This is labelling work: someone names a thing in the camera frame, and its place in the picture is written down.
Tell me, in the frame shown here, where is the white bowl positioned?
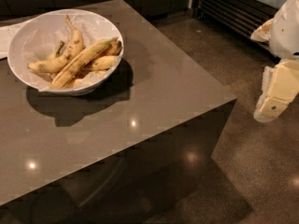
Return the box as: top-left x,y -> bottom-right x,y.
7,8 -> 125,97

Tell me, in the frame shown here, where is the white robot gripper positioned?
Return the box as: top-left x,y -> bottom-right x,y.
250,0 -> 299,123

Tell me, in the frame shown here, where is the long yellow banana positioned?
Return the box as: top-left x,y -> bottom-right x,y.
50,37 -> 117,89

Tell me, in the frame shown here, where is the dark slatted appliance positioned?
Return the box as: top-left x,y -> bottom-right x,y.
193,0 -> 299,53

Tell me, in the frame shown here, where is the curved spotted yellow banana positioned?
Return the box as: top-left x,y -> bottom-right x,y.
27,16 -> 83,73

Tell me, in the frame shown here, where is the white paper bowl liner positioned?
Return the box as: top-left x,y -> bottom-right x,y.
21,10 -> 123,92

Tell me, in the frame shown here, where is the brownish banana at rim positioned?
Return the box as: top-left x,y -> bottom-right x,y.
104,41 -> 122,56

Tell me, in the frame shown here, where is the small green-stemmed banana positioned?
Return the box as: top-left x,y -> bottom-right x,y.
48,41 -> 64,60

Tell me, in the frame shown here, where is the white paper sheet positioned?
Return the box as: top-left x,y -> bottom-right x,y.
0,21 -> 29,59

